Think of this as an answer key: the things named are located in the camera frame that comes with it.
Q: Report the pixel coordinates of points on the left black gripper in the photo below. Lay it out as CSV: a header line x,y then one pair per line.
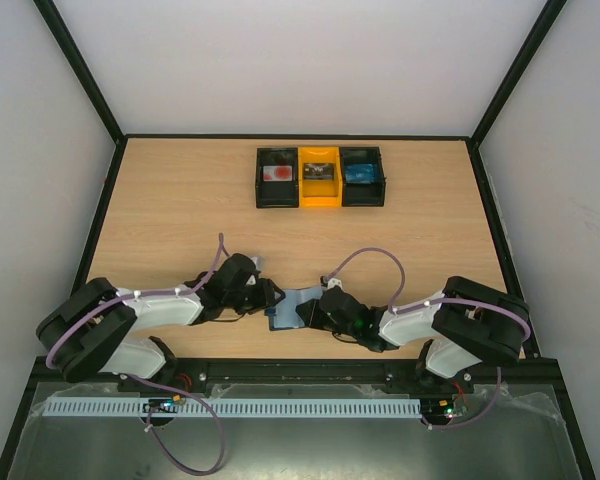
x,y
266,298

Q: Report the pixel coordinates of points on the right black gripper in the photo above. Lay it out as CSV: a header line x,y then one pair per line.
x,y
312,312

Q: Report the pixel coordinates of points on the navy blue card holder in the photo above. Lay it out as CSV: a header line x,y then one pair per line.
x,y
283,315

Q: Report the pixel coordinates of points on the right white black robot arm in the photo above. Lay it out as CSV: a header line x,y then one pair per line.
x,y
464,324

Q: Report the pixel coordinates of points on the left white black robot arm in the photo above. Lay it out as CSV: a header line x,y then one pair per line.
x,y
93,331

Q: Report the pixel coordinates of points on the red white card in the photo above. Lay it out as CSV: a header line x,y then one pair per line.
x,y
281,173

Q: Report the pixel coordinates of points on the left black bin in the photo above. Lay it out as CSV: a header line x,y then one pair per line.
x,y
277,194

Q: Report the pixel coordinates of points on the black bin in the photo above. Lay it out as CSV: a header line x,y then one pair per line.
x,y
363,195
277,194

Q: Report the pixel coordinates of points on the yellow middle bin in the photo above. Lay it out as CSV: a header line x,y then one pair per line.
x,y
320,194

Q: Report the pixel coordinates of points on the right black bin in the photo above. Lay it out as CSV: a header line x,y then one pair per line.
x,y
363,195

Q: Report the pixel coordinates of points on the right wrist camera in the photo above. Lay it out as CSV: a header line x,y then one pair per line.
x,y
330,282

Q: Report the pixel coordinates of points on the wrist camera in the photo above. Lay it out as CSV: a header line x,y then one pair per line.
x,y
330,282
258,262

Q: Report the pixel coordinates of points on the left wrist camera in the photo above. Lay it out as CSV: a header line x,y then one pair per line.
x,y
258,262

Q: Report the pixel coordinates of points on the grey slotted cable duct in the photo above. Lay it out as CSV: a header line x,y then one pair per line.
x,y
235,408

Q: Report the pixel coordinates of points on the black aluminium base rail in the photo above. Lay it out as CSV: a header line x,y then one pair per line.
x,y
391,376

